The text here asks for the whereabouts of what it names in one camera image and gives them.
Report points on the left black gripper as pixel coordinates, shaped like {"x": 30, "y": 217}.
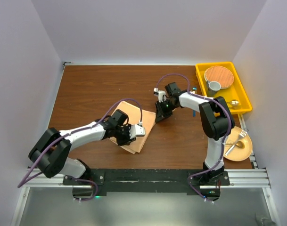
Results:
{"x": 127, "y": 140}

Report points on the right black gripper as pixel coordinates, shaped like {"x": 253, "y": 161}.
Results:
{"x": 160, "y": 113}

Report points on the peach satin napkin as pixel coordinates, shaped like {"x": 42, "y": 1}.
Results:
{"x": 135, "y": 115}

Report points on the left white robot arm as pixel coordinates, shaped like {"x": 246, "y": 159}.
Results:
{"x": 50, "y": 154}

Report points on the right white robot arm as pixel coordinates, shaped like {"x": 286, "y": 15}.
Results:
{"x": 216, "y": 122}

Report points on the grey white cup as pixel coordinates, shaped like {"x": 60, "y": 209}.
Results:
{"x": 212, "y": 88}

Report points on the woven orange round plate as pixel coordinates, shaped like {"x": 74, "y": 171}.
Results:
{"x": 220, "y": 74}

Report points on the gold black spoon in tray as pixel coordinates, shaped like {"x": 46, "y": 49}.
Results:
{"x": 233, "y": 103}

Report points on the yellow plastic tray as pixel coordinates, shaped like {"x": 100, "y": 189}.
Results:
{"x": 235, "y": 91}

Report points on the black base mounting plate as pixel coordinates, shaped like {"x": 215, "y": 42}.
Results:
{"x": 150, "y": 181}

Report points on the silver fork on plate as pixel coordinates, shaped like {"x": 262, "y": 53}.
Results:
{"x": 241, "y": 135}

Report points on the gold spoon on plate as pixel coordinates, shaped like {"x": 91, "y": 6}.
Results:
{"x": 239, "y": 144}

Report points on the beige round plate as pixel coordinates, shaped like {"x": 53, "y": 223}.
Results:
{"x": 242, "y": 149}

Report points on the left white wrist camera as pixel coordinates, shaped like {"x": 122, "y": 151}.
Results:
{"x": 137, "y": 130}

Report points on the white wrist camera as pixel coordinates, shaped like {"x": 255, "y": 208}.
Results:
{"x": 137, "y": 130}
{"x": 160, "y": 94}

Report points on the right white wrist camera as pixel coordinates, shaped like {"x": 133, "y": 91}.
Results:
{"x": 160, "y": 94}

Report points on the blue handled utensil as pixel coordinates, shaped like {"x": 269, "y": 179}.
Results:
{"x": 194, "y": 90}

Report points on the aluminium rail frame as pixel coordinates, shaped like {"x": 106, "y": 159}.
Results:
{"x": 178, "y": 143}

